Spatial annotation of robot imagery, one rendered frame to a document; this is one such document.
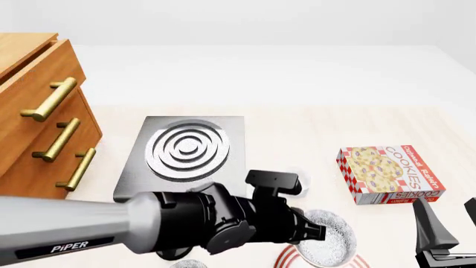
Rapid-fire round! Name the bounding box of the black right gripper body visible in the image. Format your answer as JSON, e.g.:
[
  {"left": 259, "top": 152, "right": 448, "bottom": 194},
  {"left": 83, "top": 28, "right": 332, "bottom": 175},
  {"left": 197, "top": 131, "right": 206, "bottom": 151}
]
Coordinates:
[{"left": 413, "top": 245, "right": 476, "bottom": 268}]

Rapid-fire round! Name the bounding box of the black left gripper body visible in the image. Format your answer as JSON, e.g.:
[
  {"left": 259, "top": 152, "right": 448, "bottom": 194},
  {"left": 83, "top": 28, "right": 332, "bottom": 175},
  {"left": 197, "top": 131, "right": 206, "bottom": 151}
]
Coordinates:
[{"left": 290, "top": 208, "right": 328, "bottom": 244}]

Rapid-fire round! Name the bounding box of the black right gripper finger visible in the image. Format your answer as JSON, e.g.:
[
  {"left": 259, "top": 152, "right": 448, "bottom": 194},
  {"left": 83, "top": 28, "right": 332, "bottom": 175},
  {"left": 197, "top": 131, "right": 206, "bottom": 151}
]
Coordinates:
[
  {"left": 411, "top": 197, "right": 460, "bottom": 255},
  {"left": 463, "top": 197, "right": 476, "bottom": 222}
]

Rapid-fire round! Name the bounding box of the patterned black white bowl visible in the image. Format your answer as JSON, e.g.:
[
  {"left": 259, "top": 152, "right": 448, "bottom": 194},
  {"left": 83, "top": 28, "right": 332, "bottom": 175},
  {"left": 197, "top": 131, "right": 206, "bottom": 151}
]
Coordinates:
[
  {"left": 296, "top": 208, "right": 358, "bottom": 267},
  {"left": 169, "top": 258, "right": 210, "bottom": 268}
]

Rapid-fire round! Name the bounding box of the white plate with red rings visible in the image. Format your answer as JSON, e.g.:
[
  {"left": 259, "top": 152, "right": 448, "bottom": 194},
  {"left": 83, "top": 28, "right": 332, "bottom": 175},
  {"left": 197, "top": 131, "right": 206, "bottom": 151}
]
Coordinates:
[{"left": 274, "top": 243, "right": 373, "bottom": 268}]

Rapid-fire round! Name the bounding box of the flat stove plate with rings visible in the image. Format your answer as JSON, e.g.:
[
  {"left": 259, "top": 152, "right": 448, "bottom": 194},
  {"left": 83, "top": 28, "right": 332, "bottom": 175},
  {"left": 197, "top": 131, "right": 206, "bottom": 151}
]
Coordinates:
[{"left": 112, "top": 115, "right": 247, "bottom": 203}]

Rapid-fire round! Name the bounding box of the wooden cabinet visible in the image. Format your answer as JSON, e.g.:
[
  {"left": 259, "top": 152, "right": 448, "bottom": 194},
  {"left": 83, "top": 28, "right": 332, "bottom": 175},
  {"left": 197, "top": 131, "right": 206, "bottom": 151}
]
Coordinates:
[{"left": 0, "top": 32, "right": 103, "bottom": 200}]

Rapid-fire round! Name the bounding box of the red white cookies box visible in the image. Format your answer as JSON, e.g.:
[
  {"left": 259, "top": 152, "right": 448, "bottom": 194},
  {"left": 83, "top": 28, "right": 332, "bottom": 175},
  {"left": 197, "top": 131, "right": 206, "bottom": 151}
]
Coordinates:
[{"left": 335, "top": 144, "right": 447, "bottom": 205}]

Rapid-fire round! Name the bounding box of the wooden drawer with brass handle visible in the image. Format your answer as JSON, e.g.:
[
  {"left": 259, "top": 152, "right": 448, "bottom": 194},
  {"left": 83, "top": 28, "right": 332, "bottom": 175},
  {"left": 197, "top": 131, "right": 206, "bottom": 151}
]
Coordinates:
[
  {"left": 35, "top": 130, "right": 103, "bottom": 200},
  {"left": 0, "top": 38, "right": 88, "bottom": 179},
  {"left": 0, "top": 86, "right": 98, "bottom": 198}
]

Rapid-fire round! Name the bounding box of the brass bar handle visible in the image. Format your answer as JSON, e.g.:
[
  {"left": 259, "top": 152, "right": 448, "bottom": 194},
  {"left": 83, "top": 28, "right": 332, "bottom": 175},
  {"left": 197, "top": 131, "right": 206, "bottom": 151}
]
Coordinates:
[
  {"left": 32, "top": 117, "right": 81, "bottom": 163},
  {"left": 19, "top": 76, "right": 78, "bottom": 123},
  {"left": 55, "top": 147, "right": 97, "bottom": 192}
]

